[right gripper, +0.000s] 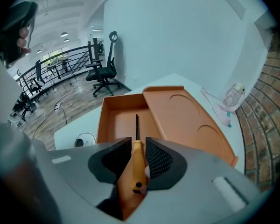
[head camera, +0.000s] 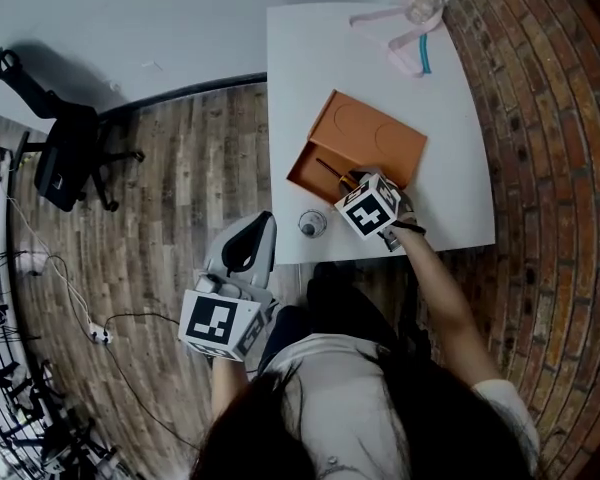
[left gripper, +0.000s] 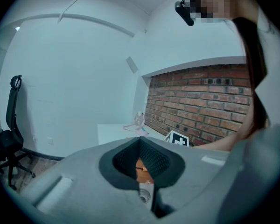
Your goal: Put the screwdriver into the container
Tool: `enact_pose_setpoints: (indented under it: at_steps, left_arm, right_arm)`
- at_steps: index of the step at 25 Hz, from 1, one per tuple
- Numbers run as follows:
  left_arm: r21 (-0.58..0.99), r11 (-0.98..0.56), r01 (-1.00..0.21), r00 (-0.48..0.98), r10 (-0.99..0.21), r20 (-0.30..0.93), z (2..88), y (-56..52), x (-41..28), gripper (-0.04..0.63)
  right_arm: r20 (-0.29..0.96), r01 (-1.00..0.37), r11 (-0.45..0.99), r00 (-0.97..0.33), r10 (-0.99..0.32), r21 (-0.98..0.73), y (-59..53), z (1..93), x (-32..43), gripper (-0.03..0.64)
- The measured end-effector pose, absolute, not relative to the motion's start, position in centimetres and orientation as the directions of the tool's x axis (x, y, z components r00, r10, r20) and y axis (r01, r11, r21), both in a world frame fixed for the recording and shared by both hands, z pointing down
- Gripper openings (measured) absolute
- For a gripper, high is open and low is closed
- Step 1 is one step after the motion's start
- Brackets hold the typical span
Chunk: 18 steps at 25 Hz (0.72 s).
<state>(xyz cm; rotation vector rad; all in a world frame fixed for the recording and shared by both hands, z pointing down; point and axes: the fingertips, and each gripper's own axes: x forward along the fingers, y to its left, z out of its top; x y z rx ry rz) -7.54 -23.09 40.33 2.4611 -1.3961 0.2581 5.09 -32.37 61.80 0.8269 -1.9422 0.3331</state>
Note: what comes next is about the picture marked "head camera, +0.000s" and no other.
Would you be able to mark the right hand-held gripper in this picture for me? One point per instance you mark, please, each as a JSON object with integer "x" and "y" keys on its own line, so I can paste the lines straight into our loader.
{"x": 370, "y": 208}

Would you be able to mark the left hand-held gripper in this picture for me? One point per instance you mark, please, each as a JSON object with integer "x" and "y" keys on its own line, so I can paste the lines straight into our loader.
{"x": 215, "y": 320}

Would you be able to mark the orange cardboard container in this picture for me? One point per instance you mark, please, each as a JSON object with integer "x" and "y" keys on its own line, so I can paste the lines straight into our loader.
{"x": 365, "y": 135}

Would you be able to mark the person's right forearm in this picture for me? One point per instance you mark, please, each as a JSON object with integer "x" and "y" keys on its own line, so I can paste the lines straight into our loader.
{"x": 440, "y": 298}

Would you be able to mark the person's left forearm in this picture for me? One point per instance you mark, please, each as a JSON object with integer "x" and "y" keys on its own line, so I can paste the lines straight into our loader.
{"x": 228, "y": 383}

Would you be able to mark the small clear glass cup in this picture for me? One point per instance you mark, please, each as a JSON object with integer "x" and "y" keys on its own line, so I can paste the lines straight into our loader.
{"x": 312, "y": 224}

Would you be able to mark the person's black trousers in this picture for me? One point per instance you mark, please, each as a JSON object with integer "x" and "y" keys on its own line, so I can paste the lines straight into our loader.
{"x": 345, "y": 308}

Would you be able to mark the teal strip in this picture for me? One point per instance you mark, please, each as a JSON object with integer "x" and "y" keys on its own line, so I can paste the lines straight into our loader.
{"x": 424, "y": 55}

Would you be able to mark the white power strip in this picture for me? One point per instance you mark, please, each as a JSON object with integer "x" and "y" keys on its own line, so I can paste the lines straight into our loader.
{"x": 100, "y": 333}

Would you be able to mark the pink ribbon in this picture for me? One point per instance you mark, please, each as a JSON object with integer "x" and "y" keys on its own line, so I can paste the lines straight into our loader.
{"x": 405, "y": 40}

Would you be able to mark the person's white shirt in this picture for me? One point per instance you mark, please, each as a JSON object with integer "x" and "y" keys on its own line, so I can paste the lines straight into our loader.
{"x": 340, "y": 403}

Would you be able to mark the black office chair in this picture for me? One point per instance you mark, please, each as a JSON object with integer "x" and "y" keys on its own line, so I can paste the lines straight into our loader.
{"x": 67, "y": 158}

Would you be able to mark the glass jar with flowers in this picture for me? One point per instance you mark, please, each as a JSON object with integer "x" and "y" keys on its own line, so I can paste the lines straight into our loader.
{"x": 424, "y": 0}

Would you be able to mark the black metal rack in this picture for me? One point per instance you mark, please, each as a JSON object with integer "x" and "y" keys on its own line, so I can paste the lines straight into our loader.
{"x": 10, "y": 408}

